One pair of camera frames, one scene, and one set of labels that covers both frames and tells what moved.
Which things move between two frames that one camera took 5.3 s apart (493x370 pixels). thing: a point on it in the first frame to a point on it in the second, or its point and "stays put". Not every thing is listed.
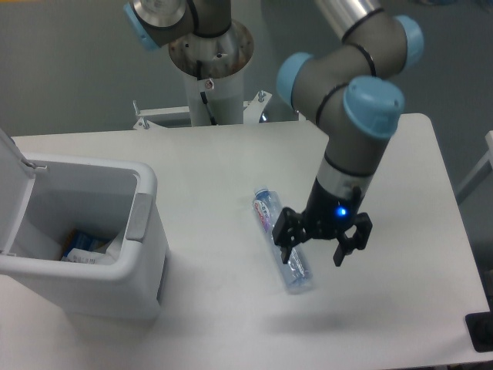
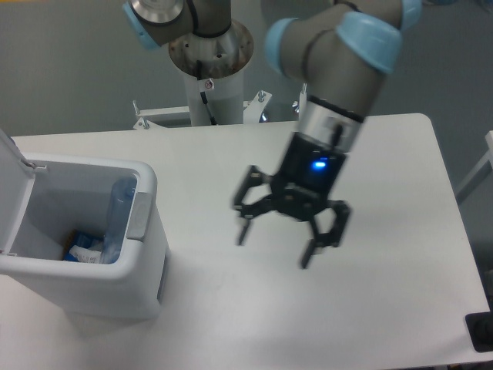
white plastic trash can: x=42 y=198 stays put
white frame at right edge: x=484 y=169 stays put
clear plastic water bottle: x=266 y=206 to x=120 y=206
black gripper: x=326 y=216 to x=300 y=190
